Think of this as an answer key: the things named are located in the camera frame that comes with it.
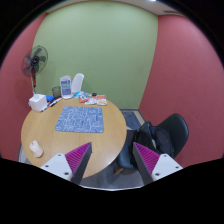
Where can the orange snack packet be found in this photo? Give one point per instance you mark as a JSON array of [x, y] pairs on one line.
[[83, 98]]

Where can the blue patterned mouse pad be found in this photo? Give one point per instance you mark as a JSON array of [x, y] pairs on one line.
[[80, 120]]

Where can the black chair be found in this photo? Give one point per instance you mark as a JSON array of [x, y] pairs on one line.
[[178, 130]]

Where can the round wooden table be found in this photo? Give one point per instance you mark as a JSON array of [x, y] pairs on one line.
[[106, 146]]

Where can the white chair behind table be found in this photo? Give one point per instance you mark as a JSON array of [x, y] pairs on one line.
[[77, 82]]

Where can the blue packet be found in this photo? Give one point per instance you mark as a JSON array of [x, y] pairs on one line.
[[77, 94]]

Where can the dark glass jar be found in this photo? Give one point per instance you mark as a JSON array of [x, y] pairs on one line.
[[56, 91]]

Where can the white tissue box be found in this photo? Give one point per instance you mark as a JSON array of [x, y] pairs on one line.
[[38, 102]]

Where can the black standing fan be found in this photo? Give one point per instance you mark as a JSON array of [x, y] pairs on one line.
[[34, 62]]

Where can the black backpack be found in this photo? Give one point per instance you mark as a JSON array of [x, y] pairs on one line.
[[155, 138]]

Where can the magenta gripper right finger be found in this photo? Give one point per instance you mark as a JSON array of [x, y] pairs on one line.
[[153, 166]]

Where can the black marker pen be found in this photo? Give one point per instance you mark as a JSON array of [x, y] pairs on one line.
[[54, 102]]

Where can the white snack packet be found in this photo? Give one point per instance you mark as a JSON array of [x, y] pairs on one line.
[[99, 100]]

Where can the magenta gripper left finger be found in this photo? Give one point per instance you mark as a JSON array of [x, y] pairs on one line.
[[70, 166]]

